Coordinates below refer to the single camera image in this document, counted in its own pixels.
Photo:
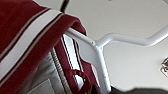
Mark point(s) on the black wardrobe hook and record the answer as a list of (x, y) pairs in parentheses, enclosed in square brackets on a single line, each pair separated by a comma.
[(65, 5)]

